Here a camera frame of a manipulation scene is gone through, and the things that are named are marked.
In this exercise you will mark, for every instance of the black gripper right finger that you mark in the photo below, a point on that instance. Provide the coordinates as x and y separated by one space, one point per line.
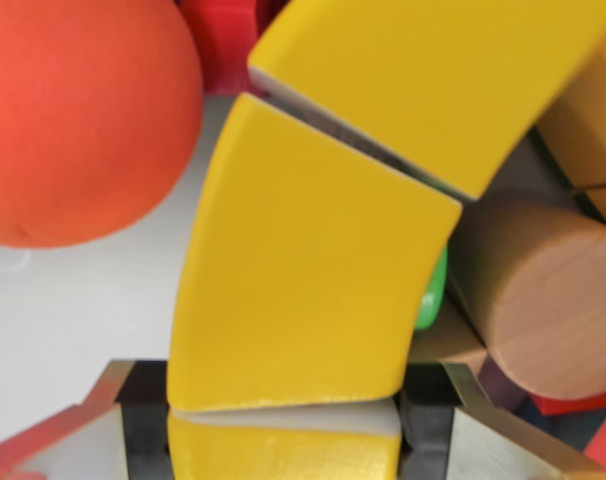
483 445

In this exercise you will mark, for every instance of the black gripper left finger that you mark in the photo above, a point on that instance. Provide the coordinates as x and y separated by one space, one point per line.
83 440

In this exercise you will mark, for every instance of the yellow wooden toy banana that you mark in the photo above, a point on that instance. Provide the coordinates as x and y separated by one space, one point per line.
308 260

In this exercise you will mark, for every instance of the brown wooden block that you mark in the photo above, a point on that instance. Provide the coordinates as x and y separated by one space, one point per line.
448 340

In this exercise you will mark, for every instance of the light wooden cylinder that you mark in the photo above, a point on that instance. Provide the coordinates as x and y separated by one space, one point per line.
553 310

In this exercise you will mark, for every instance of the green wooden toy piece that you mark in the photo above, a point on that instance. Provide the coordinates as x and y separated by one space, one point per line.
433 300

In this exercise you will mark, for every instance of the orange foam ball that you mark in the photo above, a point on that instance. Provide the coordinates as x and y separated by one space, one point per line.
78 120

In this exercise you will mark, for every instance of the orange-yellow sliced wooden toy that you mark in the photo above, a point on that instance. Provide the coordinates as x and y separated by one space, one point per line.
588 130

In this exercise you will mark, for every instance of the red wooden block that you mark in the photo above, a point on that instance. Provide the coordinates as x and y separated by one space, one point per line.
218 45

